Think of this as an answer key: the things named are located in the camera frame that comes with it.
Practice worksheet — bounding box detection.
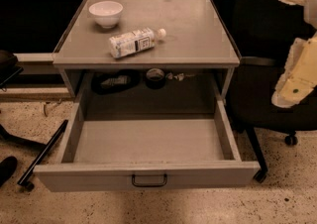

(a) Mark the clear plastic bottle white cap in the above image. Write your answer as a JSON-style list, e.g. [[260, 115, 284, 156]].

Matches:
[[109, 28, 166, 58]]

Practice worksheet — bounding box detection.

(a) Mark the grey metal drawer cabinet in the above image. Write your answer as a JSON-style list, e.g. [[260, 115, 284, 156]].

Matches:
[[53, 0, 239, 93]]

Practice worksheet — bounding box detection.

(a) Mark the open grey top drawer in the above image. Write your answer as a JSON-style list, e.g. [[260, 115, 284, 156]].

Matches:
[[35, 74, 260, 191]]

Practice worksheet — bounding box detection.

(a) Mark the black pouch in drawer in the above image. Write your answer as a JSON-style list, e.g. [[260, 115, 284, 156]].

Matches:
[[91, 69, 141, 95]]

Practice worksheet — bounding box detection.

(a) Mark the black office chair right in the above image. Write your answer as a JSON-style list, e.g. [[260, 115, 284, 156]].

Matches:
[[229, 0, 317, 147]]

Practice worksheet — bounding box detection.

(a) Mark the black cabinet foot bar right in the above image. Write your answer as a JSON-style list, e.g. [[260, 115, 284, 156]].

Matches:
[[246, 126, 267, 183]]

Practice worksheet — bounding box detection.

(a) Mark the black cabinet foot bar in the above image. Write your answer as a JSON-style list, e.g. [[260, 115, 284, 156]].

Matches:
[[246, 126, 267, 183], [17, 120, 68, 191]]

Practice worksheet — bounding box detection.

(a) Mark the black tape roll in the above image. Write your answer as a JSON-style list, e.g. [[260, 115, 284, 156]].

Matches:
[[146, 68, 165, 89]]

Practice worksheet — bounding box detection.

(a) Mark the white ceramic bowl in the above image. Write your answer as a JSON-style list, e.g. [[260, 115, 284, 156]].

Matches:
[[88, 1, 123, 29]]

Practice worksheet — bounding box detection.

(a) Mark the black chair left edge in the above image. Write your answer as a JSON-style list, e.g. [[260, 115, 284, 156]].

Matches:
[[0, 50, 45, 150]]

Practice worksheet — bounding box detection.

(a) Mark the black cabinet foot bar left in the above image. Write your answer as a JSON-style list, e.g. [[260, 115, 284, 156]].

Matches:
[[17, 120, 68, 191]]

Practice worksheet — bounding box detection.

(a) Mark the black shoe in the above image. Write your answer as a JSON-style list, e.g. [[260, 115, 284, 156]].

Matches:
[[0, 156, 18, 187]]

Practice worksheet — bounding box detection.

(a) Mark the black drawer handle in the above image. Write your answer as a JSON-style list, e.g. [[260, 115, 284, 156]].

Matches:
[[131, 174, 167, 188]]

